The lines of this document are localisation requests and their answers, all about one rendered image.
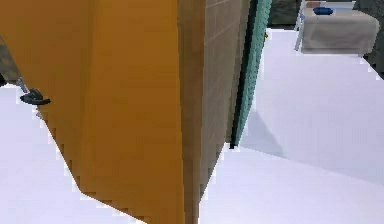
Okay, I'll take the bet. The teal room door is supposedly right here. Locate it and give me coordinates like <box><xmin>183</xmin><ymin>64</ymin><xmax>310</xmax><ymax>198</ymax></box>
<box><xmin>229</xmin><ymin>0</ymin><xmax>273</xmax><ymax>150</ymax></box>

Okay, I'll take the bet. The blue round pillow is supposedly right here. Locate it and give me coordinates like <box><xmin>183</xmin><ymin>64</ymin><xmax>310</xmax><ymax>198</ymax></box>
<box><xmin>312</xmin><ymin>6</ymin><xmax>334</xmax><ymax>16</ymax></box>

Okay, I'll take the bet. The black door handle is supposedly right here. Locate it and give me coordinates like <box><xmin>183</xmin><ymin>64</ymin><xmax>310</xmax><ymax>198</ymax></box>
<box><xmin>19</xmin><ymin>88</ymin><xmax>52</xmax><ymax>107</ymax></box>

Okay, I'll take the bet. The grey bed with white frame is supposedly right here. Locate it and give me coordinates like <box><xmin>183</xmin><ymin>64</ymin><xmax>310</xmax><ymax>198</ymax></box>
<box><xmin>293</xmin><ymin>0</ymin><xmax>381</xmax><ymax>56</ymax></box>

